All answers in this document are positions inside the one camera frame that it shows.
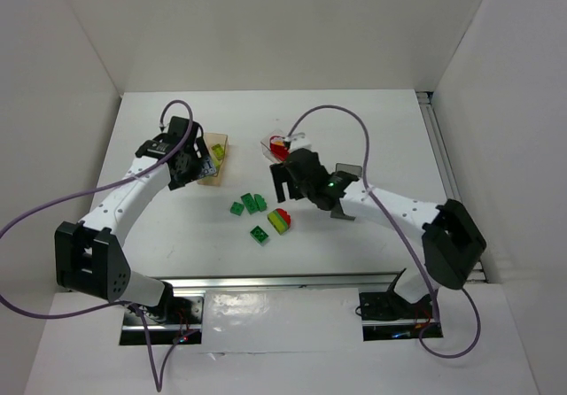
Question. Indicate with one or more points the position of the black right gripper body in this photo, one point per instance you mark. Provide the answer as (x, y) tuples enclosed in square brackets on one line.
[(287, 178)]

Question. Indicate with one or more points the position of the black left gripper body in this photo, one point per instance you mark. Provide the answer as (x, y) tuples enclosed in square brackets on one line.
[(205, 163)]

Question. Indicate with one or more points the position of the lime 2x2 lego brick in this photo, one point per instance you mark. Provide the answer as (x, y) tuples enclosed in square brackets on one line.
[(218, 151)]

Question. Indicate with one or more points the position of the dark green 2x4 lego brick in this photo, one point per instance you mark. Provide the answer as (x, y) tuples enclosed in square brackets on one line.
[(250, 204)]

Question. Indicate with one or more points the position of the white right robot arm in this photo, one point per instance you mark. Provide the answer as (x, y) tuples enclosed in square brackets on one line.
[(451, 241)]

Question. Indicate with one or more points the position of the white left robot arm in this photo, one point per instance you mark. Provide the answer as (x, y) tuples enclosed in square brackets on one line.
[(89, 254)]

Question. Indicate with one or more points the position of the tan translucent plastic container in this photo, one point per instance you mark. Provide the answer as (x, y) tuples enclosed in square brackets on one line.
[(223, 140)]

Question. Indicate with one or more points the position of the clear plastic container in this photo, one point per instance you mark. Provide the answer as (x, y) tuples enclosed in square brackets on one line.
[(264, 145)]

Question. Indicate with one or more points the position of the dark green 2x2 lego brick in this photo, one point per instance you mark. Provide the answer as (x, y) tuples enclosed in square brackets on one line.
[(237, 208)]

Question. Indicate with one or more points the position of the dark green printed lego brick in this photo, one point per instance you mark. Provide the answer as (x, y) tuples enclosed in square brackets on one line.
[(259, 235)]

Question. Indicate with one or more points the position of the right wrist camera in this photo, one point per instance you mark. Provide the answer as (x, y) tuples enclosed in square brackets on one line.
[(296, 142)]

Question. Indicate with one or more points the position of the aluminium mounting rail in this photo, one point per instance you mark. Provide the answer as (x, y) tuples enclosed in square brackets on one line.
[(202, 284)]

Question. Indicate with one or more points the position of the aluminium side rail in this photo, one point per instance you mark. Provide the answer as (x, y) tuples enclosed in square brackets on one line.
[(446, 171)]

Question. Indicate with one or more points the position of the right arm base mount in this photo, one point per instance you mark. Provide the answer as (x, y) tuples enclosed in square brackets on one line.
[(387, 316)]

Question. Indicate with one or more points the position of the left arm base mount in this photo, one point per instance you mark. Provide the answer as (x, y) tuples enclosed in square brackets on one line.
[(183, 326)]

